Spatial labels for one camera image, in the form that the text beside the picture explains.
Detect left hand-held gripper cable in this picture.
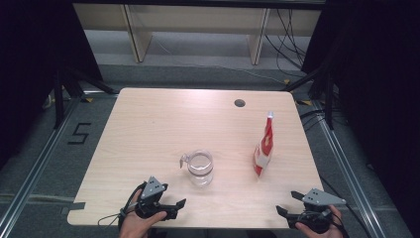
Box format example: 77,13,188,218
97,180,148,230

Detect person's left hand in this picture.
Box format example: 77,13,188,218
118,189,168,238

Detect black curtain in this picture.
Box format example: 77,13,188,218
0,0,103,170
301,0,420,237

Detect person's right hand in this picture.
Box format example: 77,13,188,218
294,204,345,238

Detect hand-held gripper cable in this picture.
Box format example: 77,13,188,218
97,180,148,230
330,211,352,238

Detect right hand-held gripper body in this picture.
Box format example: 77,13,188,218
286,187,347,234

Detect right hand-held gripper cable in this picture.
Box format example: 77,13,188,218
330,211,352,238

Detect clear glass jar with lid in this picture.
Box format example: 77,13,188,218
179,149,215,188

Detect black metal stand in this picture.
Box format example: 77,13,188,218
280,67,335,131
52,65,119,130

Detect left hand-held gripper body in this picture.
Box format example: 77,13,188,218
134,176,180,221

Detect long aluminium floor rail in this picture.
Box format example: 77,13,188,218
310,98,388,238
0,95,83,232

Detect black cable bundle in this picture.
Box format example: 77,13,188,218
263,8,309,79

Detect long black floor cable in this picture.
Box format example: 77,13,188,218
319,177,373,238

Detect red and white bag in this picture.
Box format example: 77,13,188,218
253,111,275,179

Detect short aluminium floor rail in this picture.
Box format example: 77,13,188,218
0,192,75,203

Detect light wooden shelf unit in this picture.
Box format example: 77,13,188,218
72,3,323,65

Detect black floor cables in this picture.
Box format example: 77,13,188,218
298,108,348,132

